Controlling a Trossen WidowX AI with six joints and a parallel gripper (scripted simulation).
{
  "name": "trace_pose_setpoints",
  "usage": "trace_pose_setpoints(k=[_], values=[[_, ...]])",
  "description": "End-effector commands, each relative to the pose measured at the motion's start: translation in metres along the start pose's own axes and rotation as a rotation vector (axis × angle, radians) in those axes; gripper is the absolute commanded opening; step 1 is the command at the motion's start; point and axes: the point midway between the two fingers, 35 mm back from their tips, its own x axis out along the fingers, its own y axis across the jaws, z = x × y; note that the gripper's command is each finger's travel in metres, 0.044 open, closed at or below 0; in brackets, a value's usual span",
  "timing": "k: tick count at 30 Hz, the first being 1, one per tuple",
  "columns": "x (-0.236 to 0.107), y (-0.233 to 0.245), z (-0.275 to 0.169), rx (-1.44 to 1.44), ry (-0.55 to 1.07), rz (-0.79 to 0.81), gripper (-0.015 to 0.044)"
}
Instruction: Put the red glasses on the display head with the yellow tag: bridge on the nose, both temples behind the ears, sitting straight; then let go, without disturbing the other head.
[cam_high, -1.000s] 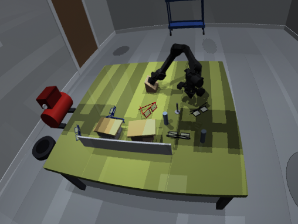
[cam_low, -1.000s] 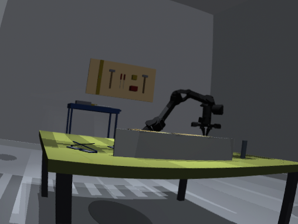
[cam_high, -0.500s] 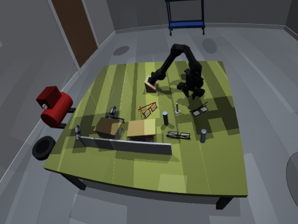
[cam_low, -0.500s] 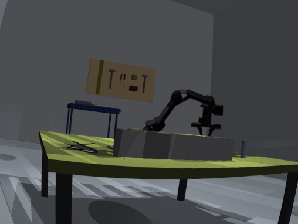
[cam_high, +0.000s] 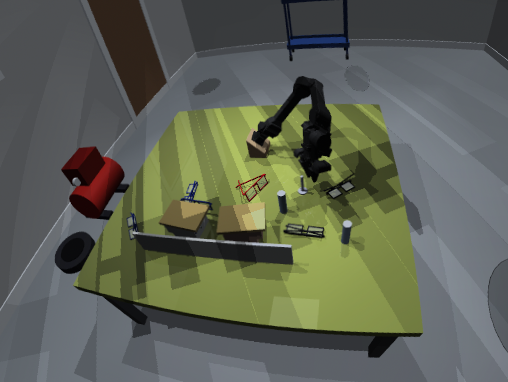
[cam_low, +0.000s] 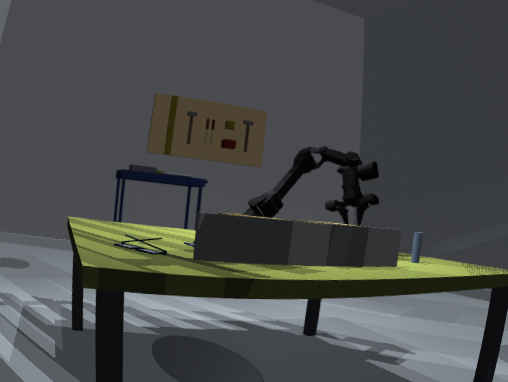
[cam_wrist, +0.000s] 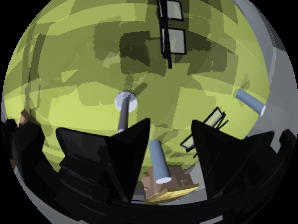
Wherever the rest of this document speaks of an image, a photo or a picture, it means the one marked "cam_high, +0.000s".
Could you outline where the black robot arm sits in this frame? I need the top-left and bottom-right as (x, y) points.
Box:
(251, 76), (332, 158)

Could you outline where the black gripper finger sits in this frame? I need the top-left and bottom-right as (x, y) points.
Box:
(308, 167), (320, 182)
(298, 159), (312, 178)

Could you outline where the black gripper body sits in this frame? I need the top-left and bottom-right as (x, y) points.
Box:
(293, 142), (332, 174)

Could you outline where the grey rectangular panel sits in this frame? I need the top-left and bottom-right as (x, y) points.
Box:
(132, 232), (294, 265)

